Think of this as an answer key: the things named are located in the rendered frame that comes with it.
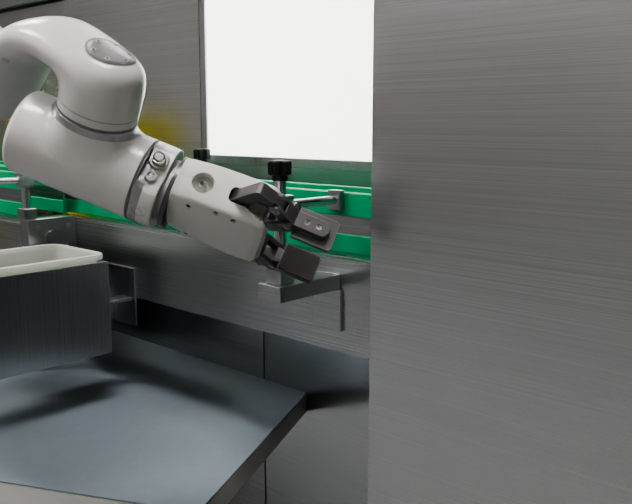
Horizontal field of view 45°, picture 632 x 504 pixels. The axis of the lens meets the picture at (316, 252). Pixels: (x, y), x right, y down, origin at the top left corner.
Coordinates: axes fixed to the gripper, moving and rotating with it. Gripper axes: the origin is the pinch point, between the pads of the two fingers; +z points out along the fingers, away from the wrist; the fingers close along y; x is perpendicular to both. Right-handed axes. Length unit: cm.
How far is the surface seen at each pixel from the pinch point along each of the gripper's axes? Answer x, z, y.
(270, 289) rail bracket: -0.8, -2.7, 17.5
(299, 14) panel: -50, -15, 30
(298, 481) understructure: 11, 16, 75
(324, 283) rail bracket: -5.3, 3.4, 20.3
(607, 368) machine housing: 6.9, 23.7, -16.6
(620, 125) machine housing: -7.6, 16.4, -25.9
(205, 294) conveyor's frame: -5.7, -11.5, 44.7
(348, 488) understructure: 10, 23, 65
